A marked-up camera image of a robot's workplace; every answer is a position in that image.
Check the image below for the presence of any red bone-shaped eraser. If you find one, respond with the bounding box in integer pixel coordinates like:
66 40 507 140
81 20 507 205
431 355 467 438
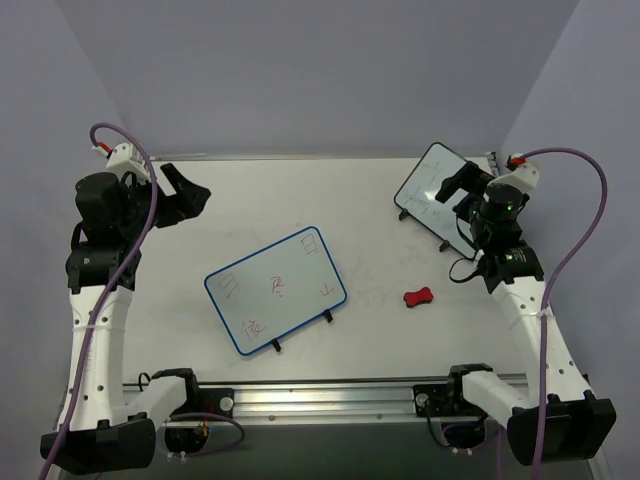
403 287 434 308

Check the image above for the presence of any blue framed whiteboard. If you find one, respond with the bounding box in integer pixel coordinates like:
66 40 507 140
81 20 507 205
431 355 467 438
204 226 348 356

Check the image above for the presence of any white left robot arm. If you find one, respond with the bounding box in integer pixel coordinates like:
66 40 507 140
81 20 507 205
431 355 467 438
40 164 211 475

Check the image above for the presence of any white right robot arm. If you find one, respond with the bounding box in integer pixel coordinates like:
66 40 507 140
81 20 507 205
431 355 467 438
436 161 616 467

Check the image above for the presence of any black framed whiteboard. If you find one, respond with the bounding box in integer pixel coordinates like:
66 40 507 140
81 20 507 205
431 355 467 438
394 142 498 259

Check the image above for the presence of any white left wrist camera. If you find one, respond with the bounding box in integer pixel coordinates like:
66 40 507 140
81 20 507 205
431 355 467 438
93 142 150 179

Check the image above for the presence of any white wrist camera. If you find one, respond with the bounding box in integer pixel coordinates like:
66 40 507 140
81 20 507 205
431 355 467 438
93 142 150 179
491 154 540 194

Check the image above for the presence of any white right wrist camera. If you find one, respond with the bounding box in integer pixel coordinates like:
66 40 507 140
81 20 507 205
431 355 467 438
491 154 540 194

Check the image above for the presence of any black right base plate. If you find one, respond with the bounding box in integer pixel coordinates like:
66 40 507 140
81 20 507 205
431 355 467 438
412 383 459 418

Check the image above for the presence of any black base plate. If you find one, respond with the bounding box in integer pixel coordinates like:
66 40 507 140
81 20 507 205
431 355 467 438
193 385 235 418
412 383 459 418

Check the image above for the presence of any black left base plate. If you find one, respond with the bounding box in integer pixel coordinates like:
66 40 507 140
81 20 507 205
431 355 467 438
193 385 235 418

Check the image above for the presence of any aluminium mounting rail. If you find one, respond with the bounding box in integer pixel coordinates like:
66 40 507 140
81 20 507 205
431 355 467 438
119 374 531 426

